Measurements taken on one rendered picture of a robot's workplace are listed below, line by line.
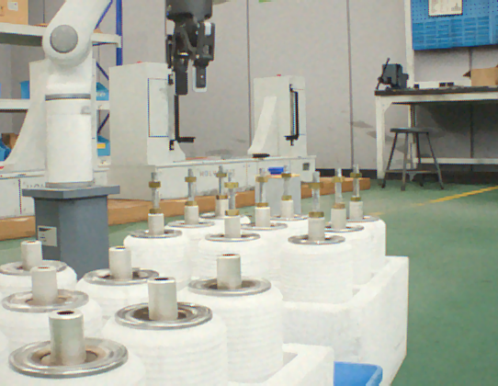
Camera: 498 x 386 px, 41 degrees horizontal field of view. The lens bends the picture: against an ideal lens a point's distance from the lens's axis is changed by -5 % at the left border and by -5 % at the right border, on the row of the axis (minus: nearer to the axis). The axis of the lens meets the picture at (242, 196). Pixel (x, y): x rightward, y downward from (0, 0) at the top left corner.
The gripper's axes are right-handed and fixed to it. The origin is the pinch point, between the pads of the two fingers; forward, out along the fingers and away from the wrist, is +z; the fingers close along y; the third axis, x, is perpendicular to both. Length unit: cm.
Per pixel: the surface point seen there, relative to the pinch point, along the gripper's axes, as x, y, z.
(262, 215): 6.7, 10.0, 20.1
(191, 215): -0.5, 0.6, 20.3
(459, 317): 62, -1, 47
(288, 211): 16.3, 2.6, 20.8
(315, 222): 4.9, 26.5, 19.5
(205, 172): 123, -248, 26
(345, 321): 3.3, 35.0, 30.6
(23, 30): 77, -512, -93
